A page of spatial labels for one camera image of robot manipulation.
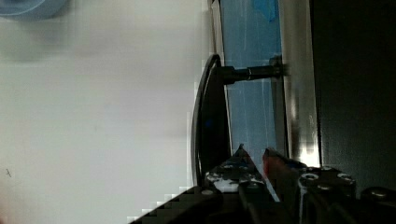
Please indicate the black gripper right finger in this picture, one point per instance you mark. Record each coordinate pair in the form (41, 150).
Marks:
(283, 173)

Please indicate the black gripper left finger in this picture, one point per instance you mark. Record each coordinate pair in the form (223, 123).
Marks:
(236, 170)

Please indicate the small blue bowl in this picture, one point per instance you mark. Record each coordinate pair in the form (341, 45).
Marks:
(21, 10)

